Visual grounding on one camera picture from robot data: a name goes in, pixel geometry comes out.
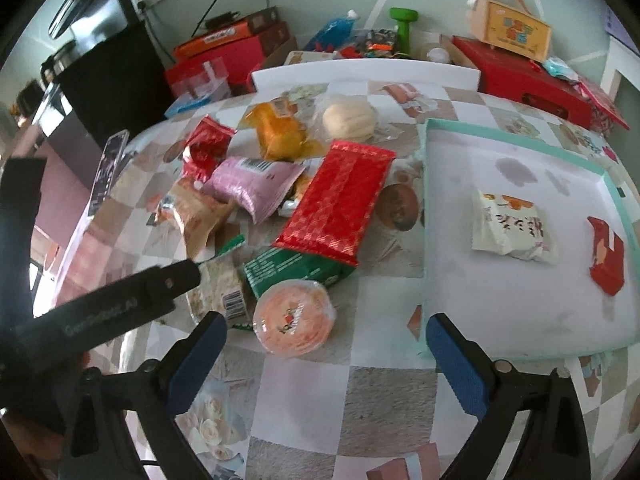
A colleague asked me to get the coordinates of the orange flat box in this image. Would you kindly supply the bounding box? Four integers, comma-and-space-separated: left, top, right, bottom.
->
172, 16, 253, 58

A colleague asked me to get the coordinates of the brown cardboard box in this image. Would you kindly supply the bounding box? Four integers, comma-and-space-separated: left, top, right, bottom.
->
247, 35, 298, 93

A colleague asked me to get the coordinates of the dark brown box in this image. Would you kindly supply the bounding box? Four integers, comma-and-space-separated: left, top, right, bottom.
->
245, 6, 291, 43

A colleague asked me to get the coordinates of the blue flat packet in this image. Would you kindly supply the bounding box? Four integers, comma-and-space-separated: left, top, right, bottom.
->
165, 95, 211, 118

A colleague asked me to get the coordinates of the round orange snack packet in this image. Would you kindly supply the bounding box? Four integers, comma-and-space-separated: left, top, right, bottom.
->
251, 280, 337, 359

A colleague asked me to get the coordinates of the clear plastic container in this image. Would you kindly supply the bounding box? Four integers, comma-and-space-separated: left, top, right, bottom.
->
175, 57, 231, 103

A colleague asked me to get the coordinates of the white tray with teal rim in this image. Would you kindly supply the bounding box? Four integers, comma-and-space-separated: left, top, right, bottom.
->
417, 119, 640, 361

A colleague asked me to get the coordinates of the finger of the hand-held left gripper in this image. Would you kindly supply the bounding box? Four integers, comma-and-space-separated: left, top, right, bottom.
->
142, 259, 202, 311

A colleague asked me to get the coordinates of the large red snack packet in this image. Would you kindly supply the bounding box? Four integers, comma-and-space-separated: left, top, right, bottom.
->
274, 140, 397, 267

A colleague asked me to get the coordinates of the small red flat packet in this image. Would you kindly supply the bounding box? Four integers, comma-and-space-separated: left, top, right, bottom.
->
586, 216, 627, 297

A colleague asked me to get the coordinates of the dark green snack packet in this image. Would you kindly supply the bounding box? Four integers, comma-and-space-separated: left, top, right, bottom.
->
242, 246, 357, 301

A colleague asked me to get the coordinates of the white snack packet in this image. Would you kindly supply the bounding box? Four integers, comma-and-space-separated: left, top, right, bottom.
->
471, 187, 560, 266

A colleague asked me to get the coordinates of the large red gift box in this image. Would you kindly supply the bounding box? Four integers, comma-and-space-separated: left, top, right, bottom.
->
452, 35, 608, 133

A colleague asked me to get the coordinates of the tan snack packet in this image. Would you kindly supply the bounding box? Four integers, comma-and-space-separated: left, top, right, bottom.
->
155, 177, 236, 258

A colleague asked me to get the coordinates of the white foam board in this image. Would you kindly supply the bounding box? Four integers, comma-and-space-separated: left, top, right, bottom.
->
250, 58, 482, 95

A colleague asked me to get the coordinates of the white and green cracker packet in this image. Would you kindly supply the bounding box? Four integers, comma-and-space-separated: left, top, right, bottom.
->
185, 235, 256, 331

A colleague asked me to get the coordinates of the blue bottle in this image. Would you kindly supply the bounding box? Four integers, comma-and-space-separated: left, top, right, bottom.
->
302, 9, 362, 53

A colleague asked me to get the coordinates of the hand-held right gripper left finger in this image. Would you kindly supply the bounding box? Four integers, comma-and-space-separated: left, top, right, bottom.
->
60, 311, 228, 480

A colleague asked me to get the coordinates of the pile of colourful toys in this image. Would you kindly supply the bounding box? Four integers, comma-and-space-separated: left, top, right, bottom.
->
345, 27, 401, 61

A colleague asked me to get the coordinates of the small red snack bag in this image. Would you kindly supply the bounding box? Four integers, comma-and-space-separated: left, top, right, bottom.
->
181, 115, 237, 183

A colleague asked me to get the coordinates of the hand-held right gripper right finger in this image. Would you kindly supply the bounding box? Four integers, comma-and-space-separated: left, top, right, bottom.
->
426, 312, 593, 480

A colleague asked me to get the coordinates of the red printed bag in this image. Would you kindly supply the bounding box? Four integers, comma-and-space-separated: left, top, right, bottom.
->
575, 75, 632, 133

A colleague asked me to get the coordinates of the clear wrapped round bun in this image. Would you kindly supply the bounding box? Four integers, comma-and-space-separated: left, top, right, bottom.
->
310, 92, 401, 143

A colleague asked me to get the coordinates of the light blue packet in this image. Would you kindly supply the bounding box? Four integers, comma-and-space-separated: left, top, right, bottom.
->
542, 56, 578, 81

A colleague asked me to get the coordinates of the orange yellow snack packet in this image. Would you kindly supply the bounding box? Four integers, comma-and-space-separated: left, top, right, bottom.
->
240, 101, 326, 162

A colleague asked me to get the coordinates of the red cardboard box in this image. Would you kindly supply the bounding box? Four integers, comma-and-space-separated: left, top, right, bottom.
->
165, 35, 266, 98

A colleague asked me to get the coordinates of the yellow and white box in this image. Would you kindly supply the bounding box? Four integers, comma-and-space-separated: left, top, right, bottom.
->
284, 51, 333, 66

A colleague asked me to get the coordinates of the peach toy suitcase box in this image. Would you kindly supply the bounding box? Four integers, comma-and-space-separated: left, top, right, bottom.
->
467, 0, 553, 61

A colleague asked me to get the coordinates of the white furniture frame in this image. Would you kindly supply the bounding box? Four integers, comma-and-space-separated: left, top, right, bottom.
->
600, 35, 640, 98

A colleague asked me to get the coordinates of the smartphone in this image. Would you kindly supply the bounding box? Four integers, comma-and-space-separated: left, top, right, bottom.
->
87, 129, 131, 218

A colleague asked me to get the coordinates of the green dumbbell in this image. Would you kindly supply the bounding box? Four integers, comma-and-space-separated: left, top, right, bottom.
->
389, 6, 423, 58

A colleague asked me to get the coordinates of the black cabinet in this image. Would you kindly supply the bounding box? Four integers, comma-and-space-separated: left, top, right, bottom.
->
47, 25, 176, 156

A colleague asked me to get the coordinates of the pink snack packet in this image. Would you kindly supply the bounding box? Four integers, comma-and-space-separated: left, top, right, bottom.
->
201, 156, 306, 225

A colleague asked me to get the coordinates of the silver appliance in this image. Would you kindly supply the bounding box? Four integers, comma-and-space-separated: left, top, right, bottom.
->
47, 0, 108, 41

